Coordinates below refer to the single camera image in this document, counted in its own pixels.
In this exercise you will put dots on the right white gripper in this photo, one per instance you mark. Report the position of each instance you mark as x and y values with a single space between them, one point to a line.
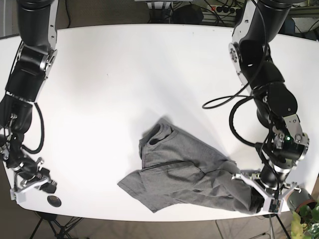
24 181

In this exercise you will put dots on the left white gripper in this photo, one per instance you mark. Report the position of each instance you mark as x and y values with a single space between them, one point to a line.
263 197

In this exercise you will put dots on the grey T-shirt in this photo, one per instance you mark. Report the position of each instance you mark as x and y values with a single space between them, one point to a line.
178 168

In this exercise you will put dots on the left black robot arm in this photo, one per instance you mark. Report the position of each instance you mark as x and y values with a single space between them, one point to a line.
286 143

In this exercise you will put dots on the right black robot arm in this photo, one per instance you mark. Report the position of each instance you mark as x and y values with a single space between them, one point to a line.
30 69

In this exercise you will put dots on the black table grommet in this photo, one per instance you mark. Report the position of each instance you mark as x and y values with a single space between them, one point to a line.
54 201

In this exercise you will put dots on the grey plant pot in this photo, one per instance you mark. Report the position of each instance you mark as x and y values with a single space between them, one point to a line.
299 198

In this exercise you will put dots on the green potted plant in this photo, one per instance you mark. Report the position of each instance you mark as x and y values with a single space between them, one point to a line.
305 222

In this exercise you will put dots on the white power strip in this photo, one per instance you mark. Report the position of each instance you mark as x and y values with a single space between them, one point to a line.
222 9

